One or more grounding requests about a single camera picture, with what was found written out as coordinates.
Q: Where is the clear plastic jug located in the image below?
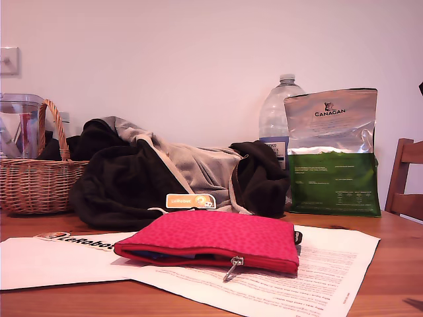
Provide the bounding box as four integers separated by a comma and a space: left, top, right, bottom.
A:
0, 93, 46, 160

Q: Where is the silver zipper pull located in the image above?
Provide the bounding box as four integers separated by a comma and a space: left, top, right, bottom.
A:
223, 256, 245, 283

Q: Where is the printed text paper sheet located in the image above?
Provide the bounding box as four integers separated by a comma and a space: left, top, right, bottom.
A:
122, 224, 381, 317

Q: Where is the wooden chair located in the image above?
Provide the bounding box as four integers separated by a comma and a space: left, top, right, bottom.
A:
384, 137, 423, 221

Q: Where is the large clear water bottle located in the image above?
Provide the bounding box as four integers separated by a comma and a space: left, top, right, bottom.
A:
258, 73, 307, 207

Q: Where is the dark brown grey-lined hoodie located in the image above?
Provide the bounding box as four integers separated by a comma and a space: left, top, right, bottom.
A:
68, 115, 291, 232

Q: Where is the red fabric zip bag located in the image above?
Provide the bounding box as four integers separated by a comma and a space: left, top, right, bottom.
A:
113, 210, 304, 275

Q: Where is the white wall switch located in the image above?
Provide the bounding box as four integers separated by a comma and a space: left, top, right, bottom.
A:
0, 47, 20, 77

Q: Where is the silver green Canagan food bag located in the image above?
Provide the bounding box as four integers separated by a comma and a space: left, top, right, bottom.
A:
283, 87, 383, 218

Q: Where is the orange LeRobot sticker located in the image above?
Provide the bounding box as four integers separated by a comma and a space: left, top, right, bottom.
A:
165, 193, 217, 210

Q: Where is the wicker basket with handle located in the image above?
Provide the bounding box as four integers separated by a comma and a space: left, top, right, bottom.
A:
0, 98, 90, 215

